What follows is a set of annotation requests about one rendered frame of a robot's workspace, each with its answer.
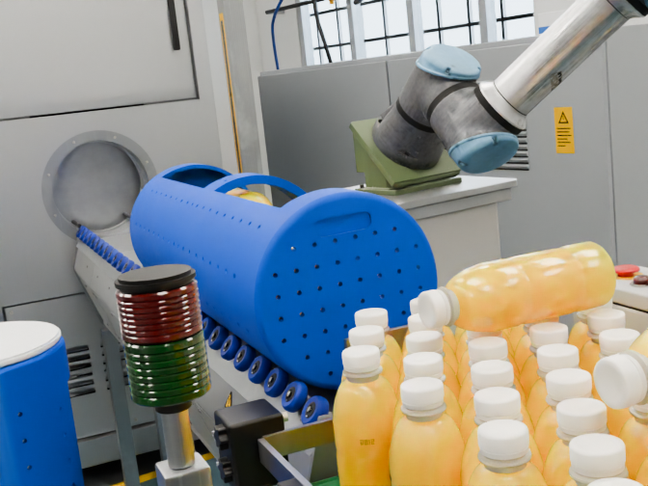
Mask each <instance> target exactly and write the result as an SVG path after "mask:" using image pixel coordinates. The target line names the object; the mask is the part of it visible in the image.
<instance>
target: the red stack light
mask: <svg viewBox="0 0 648 486"><path fill-rule="evenodd" d="M115 294H116V298H117V300H116V301H117V308H118V314H119V321H120V326H121V338H122V339H123V340H124V341H125V342H128V343H131V344H140V345H147V344H159V343H166V342H171V341H176V340H180V339H183V338H188V337H190V336H192V335H194V334H196V333H198V332H199V331H200V330H201V329H202V328H203V316H202V310H201V304H200V302H201V300H200V293H199V288H198V281H197V280H196V279H195V278H194V279H193V281H192V282H190V283H188V284H186V285H183V286H180V287H177V288H173V289H169V290H163V291H157V292H151V293H123V292H120V290H119V289H117V291H116V292H115Z"/></svg>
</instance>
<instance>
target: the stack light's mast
mask: <svg viewBox="0 0 648 486"><path fill-rule="evenodd" d="M195 277H196V270H195V269H193V268H191V266H189V265H186V264H163V265H155V266H149V267H144V268H139V269H135V270H131V271H128V272H125V273H123V274H120V275H119V276H118V278H117V279H116V280H115V281H114V284H115V288H116V289H119V290H120V292H123V293H151V292H157V291H163V290H169V289H173V288H177V287H180V286H183V285H186V284H189V283H190V282H192V281H193V279H194V278H195ZM191 406H192V401H190V402H186V403H183V404H178V405H174V406H167V407H155V411H156V412H157V413H159V414H161V419H162V426H163V433H164V440H165V447H166V452H167V459H168V466H169V467H170V468H171V469H176V470H178V469H185V468H188V467H190V466H192V465H193V464H194V463H195V461H196V460H195V453H194V447H193V440H192V433H191V425H190V419H189V412H188V409H189V408H190V407H191Z"/></svg>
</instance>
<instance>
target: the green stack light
mask: <svg viewBox="0 0 648 486"><path fill-rule="evenodd" d="M122 345H123V349H124V351H123V352H124V356H125V363H126V370H127V377H128V384H129V389H130V396H131V400H132V401H133V402H134V403H136V404H138V405H140V406H145V407H167V406H174V405H178V404H183V403H186V402H190V401H192V400H195V399H198V398H200V397H202V396H203V395H205V394H206V393H208V391H209V390H210V389H211V379H210V372H209V365H208V358H207V351H206V344H205V337H204V329H203V328H202V329H201V330H200V331H199V332H198V333H196V334H194V335H192V336H190V337H187V338H183V339H180V340H176V341H171V342H166V343H159V344H147V345H140V344H131V343H128V342H125V341H123V342H122Z"/></svg>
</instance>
